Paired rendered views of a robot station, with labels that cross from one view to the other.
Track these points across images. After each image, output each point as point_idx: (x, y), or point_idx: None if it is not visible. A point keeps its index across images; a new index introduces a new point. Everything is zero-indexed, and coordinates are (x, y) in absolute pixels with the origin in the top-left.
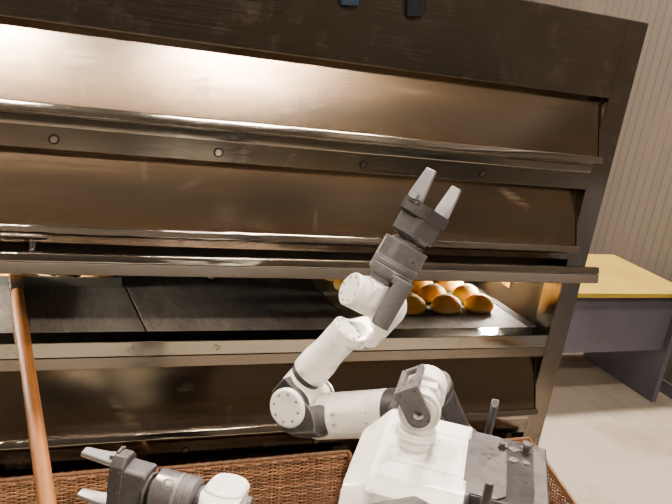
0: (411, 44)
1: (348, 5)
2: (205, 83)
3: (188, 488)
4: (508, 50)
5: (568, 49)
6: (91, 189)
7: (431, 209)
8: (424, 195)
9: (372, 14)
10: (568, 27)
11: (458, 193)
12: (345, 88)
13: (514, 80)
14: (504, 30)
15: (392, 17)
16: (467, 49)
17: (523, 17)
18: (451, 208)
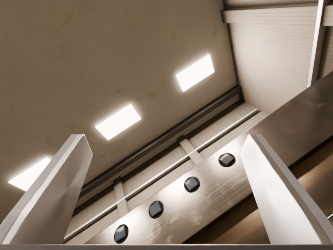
0: (245, 173)
1: (193, 188)
2: None
3: None
4: (300, 127)
5: (330, 98)
6: None
7: (44, 248)
8: (14, 209)
9: (210, 180)
10: (312, 95)
11: (256, 142)
12: (237, 233)
13: (329, 131)
14: (284, 125)
15: (221, 172)
16: (278, 147)
17: (284, 114)
18: (288, 190)
